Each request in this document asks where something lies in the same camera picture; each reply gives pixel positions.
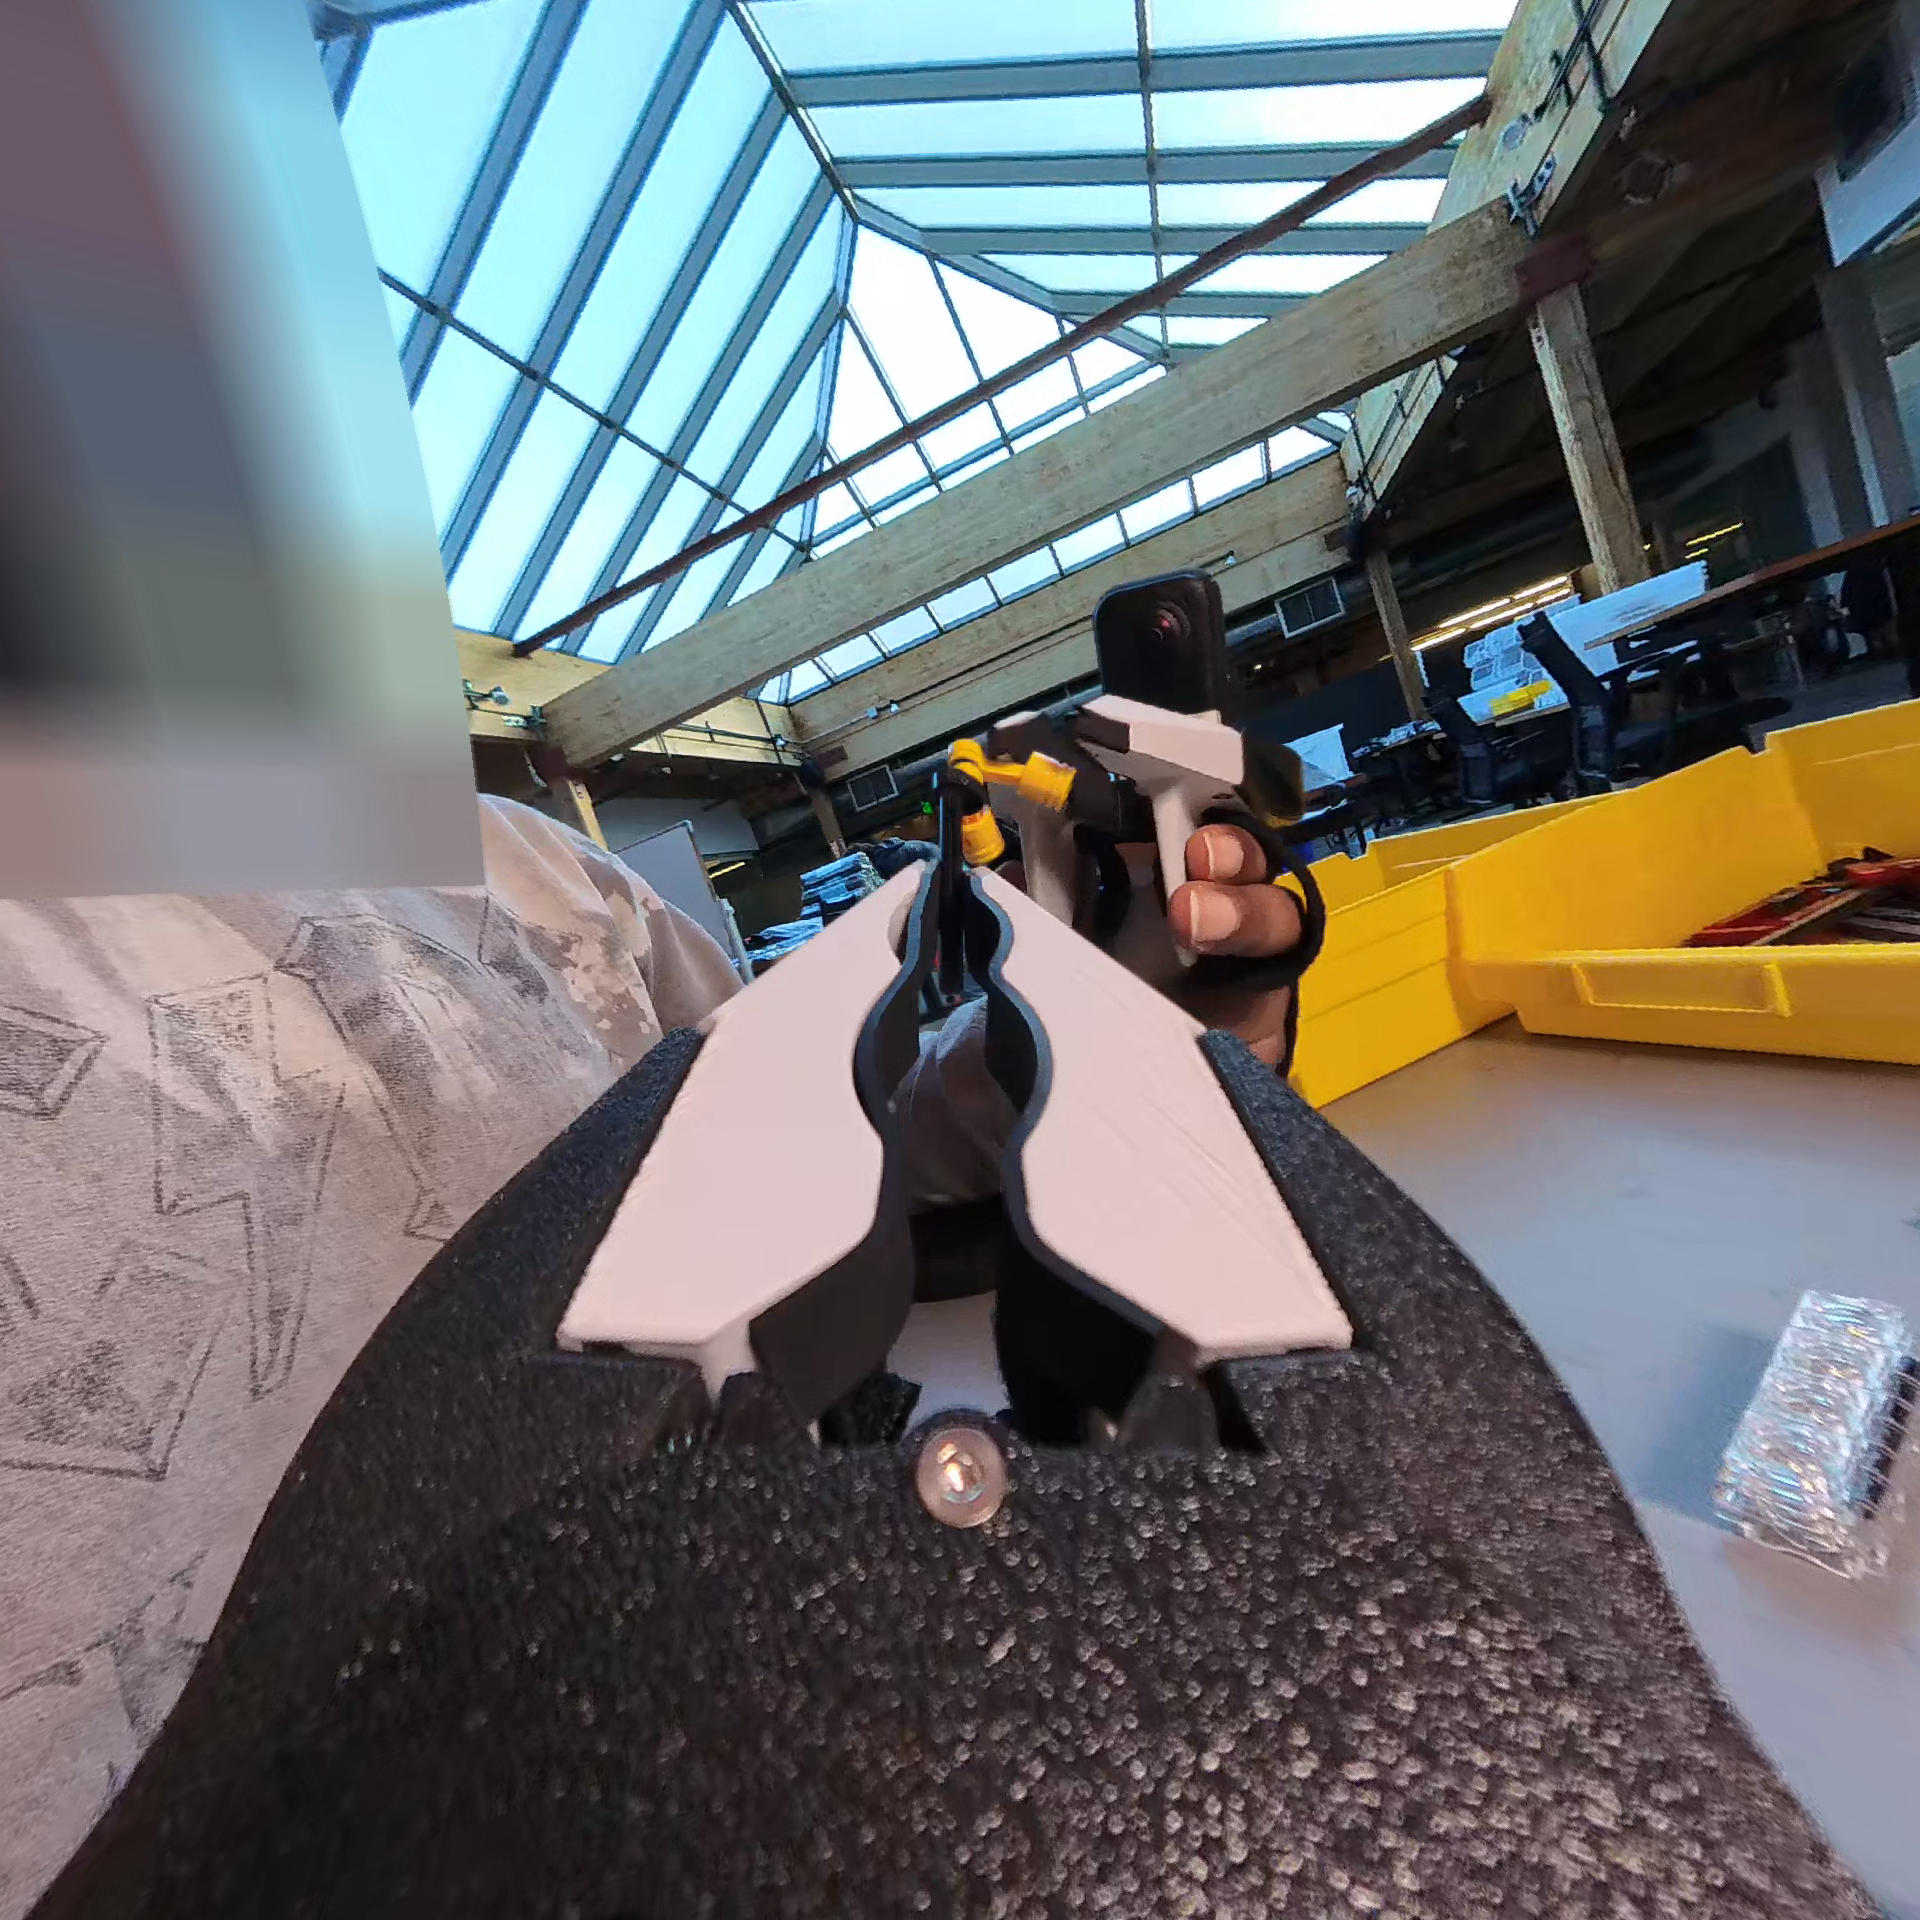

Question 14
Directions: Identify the skylight window strip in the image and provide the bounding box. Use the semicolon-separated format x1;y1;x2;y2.
749;427;1353;707

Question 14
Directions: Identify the red and black beam assembly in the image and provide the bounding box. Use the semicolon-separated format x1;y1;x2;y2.
1687;848;1920;952

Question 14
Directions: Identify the white partition panel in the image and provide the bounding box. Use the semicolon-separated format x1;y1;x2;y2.
614;823;711;933

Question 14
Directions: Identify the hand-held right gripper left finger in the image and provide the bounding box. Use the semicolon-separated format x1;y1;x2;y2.
557;864;944;1413

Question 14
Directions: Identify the large glass skylight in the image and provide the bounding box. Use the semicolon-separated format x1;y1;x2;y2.
321;0;1518;634

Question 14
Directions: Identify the wooden top table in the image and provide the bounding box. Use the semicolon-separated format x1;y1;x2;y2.
1590;518;1920;648

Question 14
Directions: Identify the grey desk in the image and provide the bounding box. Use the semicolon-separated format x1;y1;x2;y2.
885;1021;1920;1920

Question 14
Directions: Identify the person's left hand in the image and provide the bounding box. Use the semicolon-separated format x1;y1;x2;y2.
1168;823;1301;1070

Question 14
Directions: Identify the clear plastic parts bag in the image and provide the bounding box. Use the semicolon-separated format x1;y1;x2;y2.
1711;1287;1920;1581

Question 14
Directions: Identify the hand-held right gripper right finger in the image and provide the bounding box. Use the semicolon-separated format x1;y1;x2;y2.
965;867;1354;1408

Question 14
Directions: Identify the yellow plastic bin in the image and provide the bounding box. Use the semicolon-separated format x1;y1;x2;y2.
1446;697;1920;1067
1286;795;1606;1110

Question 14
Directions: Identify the black office chair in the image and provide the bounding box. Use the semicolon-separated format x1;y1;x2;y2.
1431;697;1518;806
1516;609;1666;798

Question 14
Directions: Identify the yellow toy piston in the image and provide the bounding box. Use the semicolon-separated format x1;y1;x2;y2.
948;738;1077;818

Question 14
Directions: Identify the bare black axle rod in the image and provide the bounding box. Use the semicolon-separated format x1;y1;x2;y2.
914;751;975;1011

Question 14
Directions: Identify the person's torso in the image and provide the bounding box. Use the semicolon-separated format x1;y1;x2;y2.
0;795;744;1906

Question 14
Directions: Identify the person's left forearm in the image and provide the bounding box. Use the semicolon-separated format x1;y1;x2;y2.
892;990;1038;1210

